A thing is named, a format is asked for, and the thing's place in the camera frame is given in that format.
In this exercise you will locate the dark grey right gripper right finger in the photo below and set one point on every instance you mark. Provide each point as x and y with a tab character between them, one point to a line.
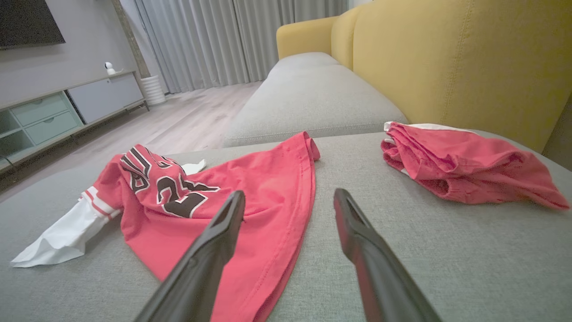
380	277

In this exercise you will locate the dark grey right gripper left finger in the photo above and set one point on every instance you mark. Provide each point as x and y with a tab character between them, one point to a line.
201	273

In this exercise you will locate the red white basketball jersey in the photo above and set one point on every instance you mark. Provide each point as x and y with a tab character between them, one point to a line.
268	188

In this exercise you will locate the large grey sofa ottoman cushion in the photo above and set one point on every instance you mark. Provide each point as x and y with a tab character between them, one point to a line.
447	250

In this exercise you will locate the crumpled red shorts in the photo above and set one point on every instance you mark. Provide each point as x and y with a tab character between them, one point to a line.
469	161

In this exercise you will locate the grey sofa seat cushion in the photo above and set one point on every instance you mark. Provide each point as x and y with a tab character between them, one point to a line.
308	59
313	103

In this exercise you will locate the white ribbed cylinder vase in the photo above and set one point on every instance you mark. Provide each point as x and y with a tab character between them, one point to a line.
153	89

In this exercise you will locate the grey low tv cabinet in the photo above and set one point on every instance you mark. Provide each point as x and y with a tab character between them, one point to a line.
107	96

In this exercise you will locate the mint green cabinet drawer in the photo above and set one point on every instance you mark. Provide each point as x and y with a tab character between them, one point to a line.
40	109
53	128

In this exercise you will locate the grey pleated curtain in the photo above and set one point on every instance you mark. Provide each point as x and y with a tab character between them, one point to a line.
201	40

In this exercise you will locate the wide yellow sofa back cushion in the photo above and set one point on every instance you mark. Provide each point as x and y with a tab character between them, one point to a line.
469	58

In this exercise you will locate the narrow yellow sofa back cushion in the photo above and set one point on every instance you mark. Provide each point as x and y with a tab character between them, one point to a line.
344	36

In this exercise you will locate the yellow sofa armrest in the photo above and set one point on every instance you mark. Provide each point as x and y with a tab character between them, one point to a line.
304	36

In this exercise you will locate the small white security camera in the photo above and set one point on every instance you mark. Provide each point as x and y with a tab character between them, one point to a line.
108	67

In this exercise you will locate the brown wooden post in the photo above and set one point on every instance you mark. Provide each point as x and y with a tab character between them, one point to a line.
132	40

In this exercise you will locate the black wall television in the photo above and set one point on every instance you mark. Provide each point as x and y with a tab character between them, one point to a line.
27	20

